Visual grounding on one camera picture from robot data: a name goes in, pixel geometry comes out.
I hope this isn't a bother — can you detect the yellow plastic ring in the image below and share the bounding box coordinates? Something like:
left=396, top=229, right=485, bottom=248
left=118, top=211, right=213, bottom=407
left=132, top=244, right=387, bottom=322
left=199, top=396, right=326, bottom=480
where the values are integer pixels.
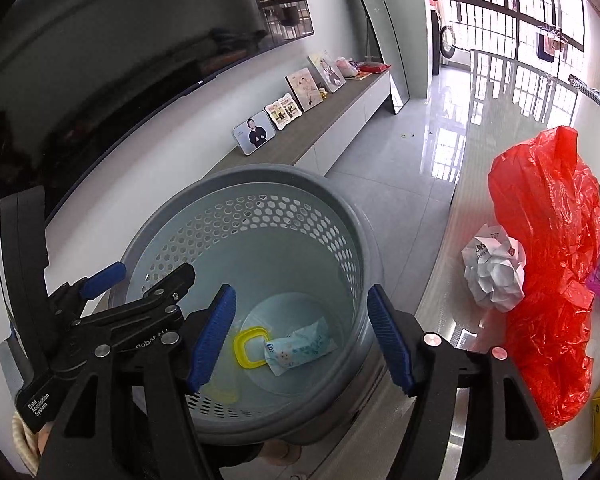
left=233, top=326, right=271, bottom=369

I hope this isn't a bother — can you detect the tall white photo frame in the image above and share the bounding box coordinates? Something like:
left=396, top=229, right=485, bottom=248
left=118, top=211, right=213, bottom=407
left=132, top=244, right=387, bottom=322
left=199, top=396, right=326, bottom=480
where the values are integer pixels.
left=307, top=50, right=347, bottom=93

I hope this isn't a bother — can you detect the dark washing machine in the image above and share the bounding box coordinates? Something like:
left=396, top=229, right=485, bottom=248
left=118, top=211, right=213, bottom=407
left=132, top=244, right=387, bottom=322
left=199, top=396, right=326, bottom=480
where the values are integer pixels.
left=431, top=0, right=457, bottom=77

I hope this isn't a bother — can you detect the large black television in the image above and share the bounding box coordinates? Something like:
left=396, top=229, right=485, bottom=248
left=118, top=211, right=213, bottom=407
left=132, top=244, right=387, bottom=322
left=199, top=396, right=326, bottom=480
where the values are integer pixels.
left=0, top=0, right=315, bottom=223

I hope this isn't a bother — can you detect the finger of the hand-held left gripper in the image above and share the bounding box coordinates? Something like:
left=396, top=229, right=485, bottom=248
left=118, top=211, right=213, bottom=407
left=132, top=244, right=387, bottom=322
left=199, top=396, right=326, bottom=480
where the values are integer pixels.
left=55, top=262, right=197, bottom=356
left=49, top=261, right=128, bottom=317

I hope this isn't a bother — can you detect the person's left forearm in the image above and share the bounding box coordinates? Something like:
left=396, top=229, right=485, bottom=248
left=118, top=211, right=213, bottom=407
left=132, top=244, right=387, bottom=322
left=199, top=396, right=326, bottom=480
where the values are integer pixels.
left=11, top=410, right=43, bottom=478

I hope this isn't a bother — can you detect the grey perforated plastic bin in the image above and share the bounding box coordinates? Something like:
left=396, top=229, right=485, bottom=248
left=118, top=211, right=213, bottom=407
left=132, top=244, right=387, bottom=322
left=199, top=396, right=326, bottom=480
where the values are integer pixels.
left=107, top=164, right=385, bottom=448

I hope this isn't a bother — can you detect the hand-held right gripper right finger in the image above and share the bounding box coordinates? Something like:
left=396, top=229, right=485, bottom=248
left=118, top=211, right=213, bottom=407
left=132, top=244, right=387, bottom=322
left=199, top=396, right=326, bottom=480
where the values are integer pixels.
left=367, top=284, right=563, bottom=480

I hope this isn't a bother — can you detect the checkered sofa seat cover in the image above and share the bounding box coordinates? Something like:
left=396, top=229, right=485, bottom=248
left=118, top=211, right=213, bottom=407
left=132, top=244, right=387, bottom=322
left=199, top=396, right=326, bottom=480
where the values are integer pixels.
left=569, top=74, right=600, bottom=116

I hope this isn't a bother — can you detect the square couple photo frame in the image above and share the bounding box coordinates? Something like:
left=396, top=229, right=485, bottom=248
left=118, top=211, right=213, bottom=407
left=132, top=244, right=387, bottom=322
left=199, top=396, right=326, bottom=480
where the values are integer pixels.
left=286, top=67, right=325, bottom=111

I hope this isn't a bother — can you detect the small hanging clothes rack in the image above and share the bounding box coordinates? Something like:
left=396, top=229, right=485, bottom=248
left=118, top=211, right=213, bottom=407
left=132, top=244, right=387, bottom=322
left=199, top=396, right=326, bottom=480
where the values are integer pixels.
left=534, top=25, right=572, bottom=64

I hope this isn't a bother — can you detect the red plastic bag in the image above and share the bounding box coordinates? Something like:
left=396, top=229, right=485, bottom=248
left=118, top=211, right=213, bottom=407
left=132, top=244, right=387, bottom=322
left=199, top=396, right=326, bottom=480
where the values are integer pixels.
left=488, top=126, right=600, bottom=430

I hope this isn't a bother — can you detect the light blue wipes packet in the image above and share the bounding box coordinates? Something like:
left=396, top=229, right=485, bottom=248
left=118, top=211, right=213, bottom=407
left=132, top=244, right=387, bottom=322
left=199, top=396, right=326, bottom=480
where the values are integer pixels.
left=264, top=324, right=339, bottom=377

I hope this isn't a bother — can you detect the tall standing mirror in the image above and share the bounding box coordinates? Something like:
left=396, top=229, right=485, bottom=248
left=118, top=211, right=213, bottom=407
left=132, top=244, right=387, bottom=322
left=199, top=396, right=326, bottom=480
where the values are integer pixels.
left=344, top=0, right=410, bottom=116

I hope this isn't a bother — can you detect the portrait photo frame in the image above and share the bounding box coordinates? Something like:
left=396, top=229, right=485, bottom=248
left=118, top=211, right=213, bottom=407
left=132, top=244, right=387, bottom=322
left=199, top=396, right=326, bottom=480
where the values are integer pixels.
left=233, top=111, right=275, bottom=155

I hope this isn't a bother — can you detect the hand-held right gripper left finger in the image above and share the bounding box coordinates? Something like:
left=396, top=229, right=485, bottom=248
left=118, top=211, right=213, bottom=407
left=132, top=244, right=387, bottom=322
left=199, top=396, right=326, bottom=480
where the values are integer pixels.
left=39, top=284, right=237, bottom=480

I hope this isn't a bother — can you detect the scalloped comic photo frame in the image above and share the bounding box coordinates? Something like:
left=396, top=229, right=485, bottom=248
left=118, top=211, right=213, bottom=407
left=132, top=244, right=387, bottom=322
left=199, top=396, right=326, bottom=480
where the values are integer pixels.
left=264, top=94, right=302, bottom=132

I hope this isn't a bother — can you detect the crumpled white paper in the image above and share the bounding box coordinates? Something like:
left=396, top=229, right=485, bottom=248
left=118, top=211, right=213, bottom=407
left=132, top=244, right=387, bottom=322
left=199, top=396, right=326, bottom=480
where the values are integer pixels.
left=461, top=223, right=527, bottom=313

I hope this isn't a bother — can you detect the black window grille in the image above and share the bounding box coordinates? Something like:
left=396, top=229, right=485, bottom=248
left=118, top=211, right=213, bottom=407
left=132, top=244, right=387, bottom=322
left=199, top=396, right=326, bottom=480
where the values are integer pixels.
left=442, top=0, right=588, bottom=53

